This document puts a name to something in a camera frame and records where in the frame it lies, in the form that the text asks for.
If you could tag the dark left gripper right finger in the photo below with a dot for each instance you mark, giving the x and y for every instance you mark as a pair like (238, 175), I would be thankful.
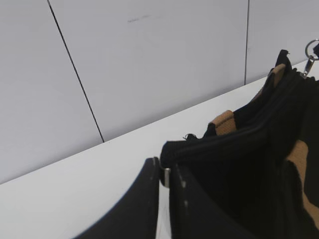
(316, 49)

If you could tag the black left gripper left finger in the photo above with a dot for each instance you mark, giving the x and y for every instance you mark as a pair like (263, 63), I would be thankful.
(135, 215)

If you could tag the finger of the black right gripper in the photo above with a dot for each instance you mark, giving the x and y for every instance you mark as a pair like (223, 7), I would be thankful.
(194, 215)

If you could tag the silver zipper pull with ring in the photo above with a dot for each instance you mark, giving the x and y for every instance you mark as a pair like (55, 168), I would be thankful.
(311, 58)

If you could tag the black tote bag tan handles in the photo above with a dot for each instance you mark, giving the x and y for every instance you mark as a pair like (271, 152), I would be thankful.
(260, 163)

